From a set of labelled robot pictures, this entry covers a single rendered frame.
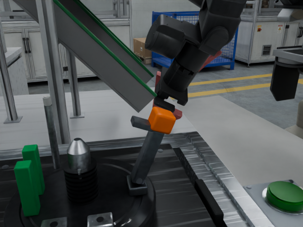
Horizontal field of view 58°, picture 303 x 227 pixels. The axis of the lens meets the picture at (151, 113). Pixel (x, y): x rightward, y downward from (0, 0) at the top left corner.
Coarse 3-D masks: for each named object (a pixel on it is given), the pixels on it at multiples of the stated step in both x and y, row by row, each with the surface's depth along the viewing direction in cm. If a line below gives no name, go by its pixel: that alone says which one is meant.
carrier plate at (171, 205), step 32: (0, 160) 36; (64, 160) 36; (128, 160) 36; (160, 160) 36; (0, 192) 30; (160, 192) 30; (192, 192) 30; (0, 224) 26; (160, 224) 26; (192, 224) 26
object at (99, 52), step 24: (24, 0) 39; (72, 0) 51; (72, 24) 41; (96, 24) 53; (72, 48) 42; (96, 48) 42; (120, 48) 55; (96, 72) 44; (120, 72) 44; (144, 72) 57; (120, 96) 45; (144, 96) 45
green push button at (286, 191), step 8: (272, 184) 31; (280, 184) 31; (288, 184) 31; (272, 192) 30; (280, 192) 30; (288, 192) 30; (296, 192) 30; (272, 200) 29; (280, 200) 29; (288, 200) 29; (296, 200) 29; (280, 208) 29; (288, 208) 29; (296, 208) 28
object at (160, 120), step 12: (156, 108) 25; (132, 120) 25; (144, 120) 25; (156, 120) 24; (168, 120) 24; (156, 132) 25; (168, 132) 25; (144, 144) 26; (156, 144) 25; (144, 156) 26; (144, 168) 26; (132, 180) 26; (144, 180) 27
